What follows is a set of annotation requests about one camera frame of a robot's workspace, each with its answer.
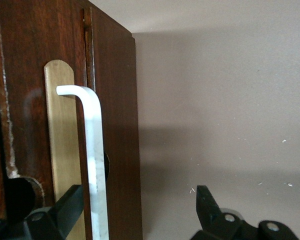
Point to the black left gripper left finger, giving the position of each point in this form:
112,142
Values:
65,210

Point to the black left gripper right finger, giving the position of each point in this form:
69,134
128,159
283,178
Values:
206,210

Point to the dark brown wooden cabinet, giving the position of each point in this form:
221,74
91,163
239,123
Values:
117,100

